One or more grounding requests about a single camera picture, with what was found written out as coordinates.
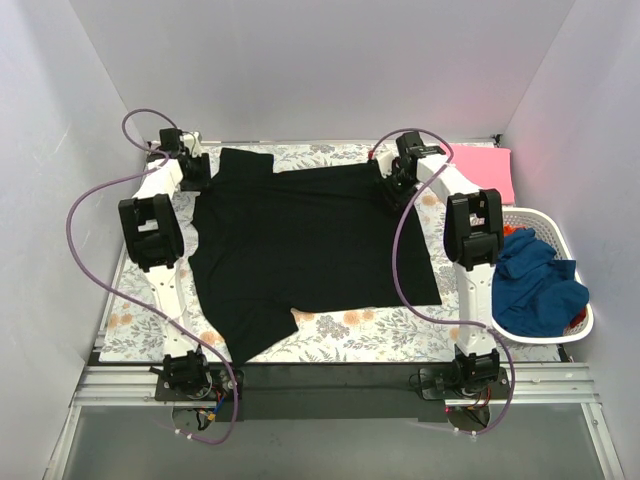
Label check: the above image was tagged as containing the black t shirt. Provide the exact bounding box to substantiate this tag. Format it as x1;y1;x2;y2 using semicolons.
189;148;441;365

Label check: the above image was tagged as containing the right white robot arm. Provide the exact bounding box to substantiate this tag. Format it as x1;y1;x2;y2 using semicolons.
368;128;504;399

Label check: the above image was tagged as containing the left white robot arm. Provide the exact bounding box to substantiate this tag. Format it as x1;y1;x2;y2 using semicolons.
118;127;213;400

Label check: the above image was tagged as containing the folded pink t shirt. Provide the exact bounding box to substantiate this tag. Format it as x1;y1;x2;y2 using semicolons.
452;145;515;205

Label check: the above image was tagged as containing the red orange t shirt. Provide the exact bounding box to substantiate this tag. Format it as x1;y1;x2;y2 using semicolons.
502;223;590;334

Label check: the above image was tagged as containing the floral table mat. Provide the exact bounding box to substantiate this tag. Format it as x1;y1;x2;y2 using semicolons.
99;142;506;364

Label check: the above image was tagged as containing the white laundry basket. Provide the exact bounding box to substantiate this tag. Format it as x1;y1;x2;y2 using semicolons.
492;207;593;344

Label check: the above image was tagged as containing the blue t shirt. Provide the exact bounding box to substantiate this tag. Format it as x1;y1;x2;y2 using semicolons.
492;227;591;339

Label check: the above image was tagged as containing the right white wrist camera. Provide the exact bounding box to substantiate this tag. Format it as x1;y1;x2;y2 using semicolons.
368;150;396;178

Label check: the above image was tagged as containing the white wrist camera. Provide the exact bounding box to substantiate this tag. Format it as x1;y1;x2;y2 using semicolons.
368;150;396;178
181;131;203;157

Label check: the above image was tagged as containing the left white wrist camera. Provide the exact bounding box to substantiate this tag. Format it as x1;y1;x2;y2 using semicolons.
181;131;203;157

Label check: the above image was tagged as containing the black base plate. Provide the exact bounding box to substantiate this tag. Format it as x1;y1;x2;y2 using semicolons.
150;362;509;422

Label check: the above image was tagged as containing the aluminium frame rail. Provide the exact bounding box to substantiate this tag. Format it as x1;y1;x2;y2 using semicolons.
46;362;623;479

